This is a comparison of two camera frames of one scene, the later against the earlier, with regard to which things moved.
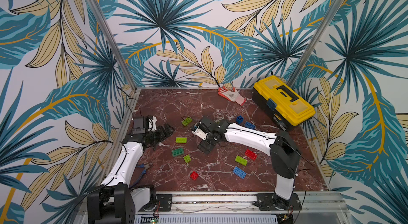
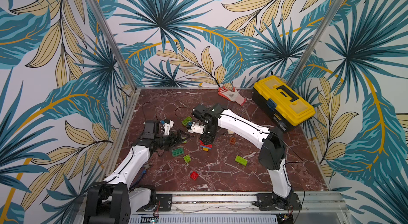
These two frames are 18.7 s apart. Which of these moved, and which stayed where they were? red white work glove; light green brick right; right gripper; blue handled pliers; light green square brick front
Moved: right gripper
Stayed: blue handled pliers; light green brick right; light green square brick front; red white work glove
